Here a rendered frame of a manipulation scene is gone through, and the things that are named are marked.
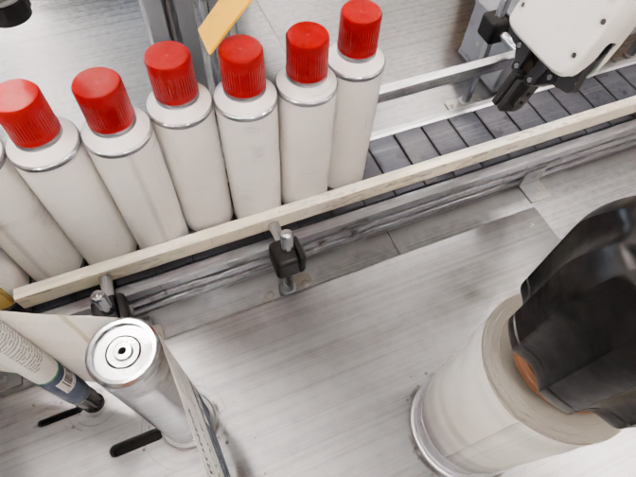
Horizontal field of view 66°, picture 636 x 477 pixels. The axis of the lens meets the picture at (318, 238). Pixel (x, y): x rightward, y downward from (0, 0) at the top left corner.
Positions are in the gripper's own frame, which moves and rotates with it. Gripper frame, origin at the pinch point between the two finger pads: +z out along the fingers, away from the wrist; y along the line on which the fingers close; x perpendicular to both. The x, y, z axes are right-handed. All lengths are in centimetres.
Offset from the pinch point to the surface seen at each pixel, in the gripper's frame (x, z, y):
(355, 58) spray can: -23.8, -3.1, 0.7
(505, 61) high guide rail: -0.3, -1.7, -3.3
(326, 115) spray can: -25.9, 1.1, 2.9
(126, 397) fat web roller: -44.9, 5.1, 20.5
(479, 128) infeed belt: 0.9, 6.5, -1.3
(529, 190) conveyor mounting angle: 6.4, 9.5, 6.8
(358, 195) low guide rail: -18.5, 10.5, 4.3
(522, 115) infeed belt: 6.9, 4.3, -1.2
